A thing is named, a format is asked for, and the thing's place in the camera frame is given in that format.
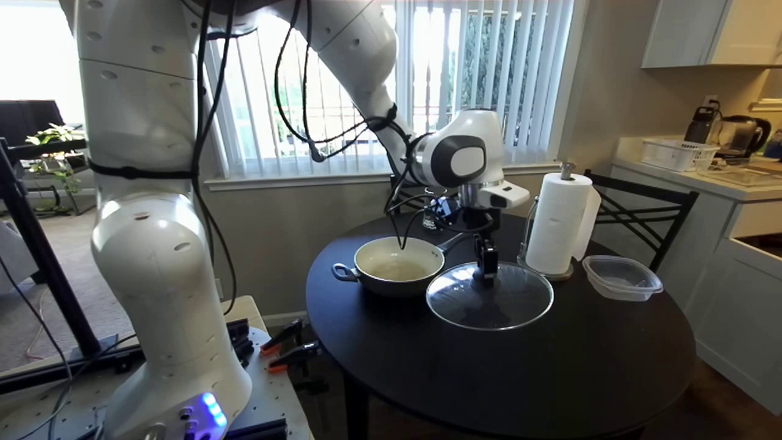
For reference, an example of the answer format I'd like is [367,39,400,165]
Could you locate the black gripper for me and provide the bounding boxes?
[429,189,500,285]

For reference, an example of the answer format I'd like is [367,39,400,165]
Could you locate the glass pan lid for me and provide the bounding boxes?
[425,263,556,332]

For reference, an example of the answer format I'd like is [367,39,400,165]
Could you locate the robot base platform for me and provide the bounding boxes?
[0,296,313,440]

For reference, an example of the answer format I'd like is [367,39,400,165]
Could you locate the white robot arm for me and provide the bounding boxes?
[60,0,528,440]

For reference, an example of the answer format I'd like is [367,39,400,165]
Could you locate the paper towel roll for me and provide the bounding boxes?
[525,173,602,276]

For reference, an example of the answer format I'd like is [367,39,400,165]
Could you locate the paper towel holder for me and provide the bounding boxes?
[523,166,583,276]

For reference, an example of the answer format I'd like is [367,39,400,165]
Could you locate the round black table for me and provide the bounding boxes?
[307,221,696,440]

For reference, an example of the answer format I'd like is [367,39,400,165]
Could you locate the black chair behind table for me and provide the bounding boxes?
[387,173,472,217]

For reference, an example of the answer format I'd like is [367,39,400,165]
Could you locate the clear plastic container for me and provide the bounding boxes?
[583,254,665,303]

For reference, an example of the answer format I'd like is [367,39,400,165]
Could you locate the black chair right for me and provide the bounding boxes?
[588,171,700,269]

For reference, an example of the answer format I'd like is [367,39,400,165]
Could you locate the black orange clamp tool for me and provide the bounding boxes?
[263,321,320,375]

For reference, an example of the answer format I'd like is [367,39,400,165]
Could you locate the clear tray on counter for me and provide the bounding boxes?
[641,139,716,173]

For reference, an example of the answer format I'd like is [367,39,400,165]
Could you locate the white kitchen counter cabinet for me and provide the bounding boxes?
[612,137,782,415]

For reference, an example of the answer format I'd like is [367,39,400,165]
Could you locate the white vertical window blinds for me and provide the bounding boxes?
[206,0,578,180]

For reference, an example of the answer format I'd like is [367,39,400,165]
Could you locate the dark appliance on counter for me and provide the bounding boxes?
[685,99,722,145]

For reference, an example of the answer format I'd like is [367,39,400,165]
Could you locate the electric kettle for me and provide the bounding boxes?
[718,115,772,165]

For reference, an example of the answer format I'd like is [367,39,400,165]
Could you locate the white upper cabinet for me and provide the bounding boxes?
[644,0,782,68]

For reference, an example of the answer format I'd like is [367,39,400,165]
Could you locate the black metal stand frame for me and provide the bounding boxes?
[0,137,144,393]

